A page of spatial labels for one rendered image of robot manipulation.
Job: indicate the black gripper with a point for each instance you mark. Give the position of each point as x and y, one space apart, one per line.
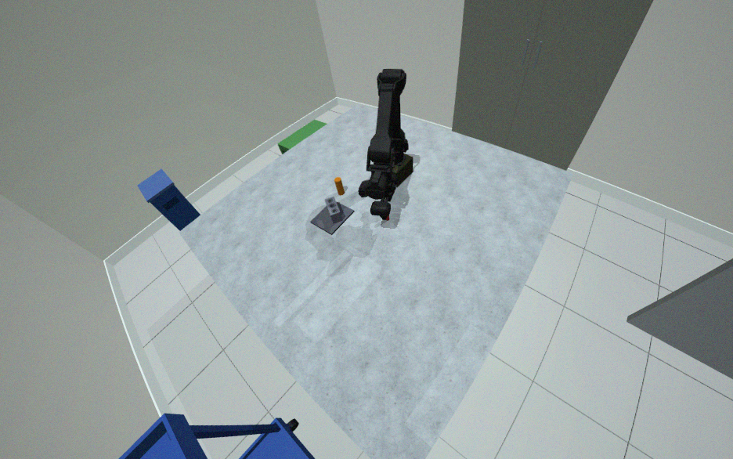
383 208

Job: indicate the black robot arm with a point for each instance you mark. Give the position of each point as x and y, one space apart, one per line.
388 144

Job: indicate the orange cylinder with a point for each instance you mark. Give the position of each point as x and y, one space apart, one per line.
339 186

